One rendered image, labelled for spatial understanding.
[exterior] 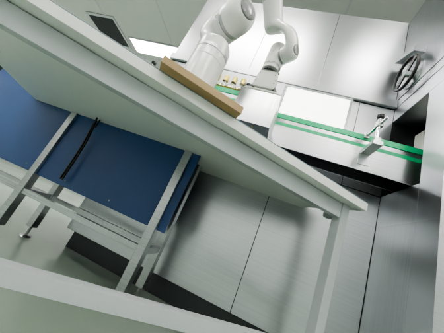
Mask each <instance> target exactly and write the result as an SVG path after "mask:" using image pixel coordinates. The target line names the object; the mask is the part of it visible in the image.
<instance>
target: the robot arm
mask: <svg viewBox="0 0 444 333"><path fill-rule="evenodd" d="M263 13H264V30H265V32H266V34H267V35H270V36H271V35H276V34H284V36H285V44H284V43H282V42H276V43H274V44H272V46H271V48H270V50H269V52H268V55H267V57H266V60H265V62H264V64H263V66H262V69H261V70H260V72H259V73H258V74H257V76H256V78H255V80H254V81H253V83H252V84H251V85H249V86H251V87H257V88H260V89H266V90H269V91H274V92H277V91H276V85H277V82H278V75H280V69H281V68H282V67H283V66H284V65H285V64H287V63H291V62H292V61H295V60H296V59H297V58H298V56H299V39H298V35H297V32H296V30H295V29H294V28H293V27H292V26H291V25H289V24H287V23H286V22H284V21H283V0H263ZM255 18H256V13H255V9H254V5H253V4H252V1H251V0H227V1H226V2H225V3H224V4H223V5H222V6H221V7H220V8H219V9H217V10H216V11H215V12H214V13H213V14H212V15H211V16H210V17H209V18H208V19H207V20H206V21H205V22H204V24H203V25H202V27H201V29H200V38H201V39H200V41H199V42H198V44H197V46H196V47H195V49H194V51H193V52H192V55H191V56H190V58H189V60H188V61H187V63H186V65H185V66H184V68H185V69H187V70H188V71H189V72H191V73H193V74H194V75H195V76H197V77H199V78H200V79H201V80H203V81H205V82H206V83H207V84H209V85H211V86H212V87H214V88H215V86H216V84H217V82H218V80H219V78H220V76H221V74H222V72H223V70H224V68H225V66H226V64H227V61H228V59H229V54H230V49H229V44H231V43H232V42H234V41H235V40H237V39H239V38H240V37H241V36H243V35H245V34H246V33H247V32H248V31H249V30H250V29H251V28H252V26H253V24H254V21H255Z"/></svg>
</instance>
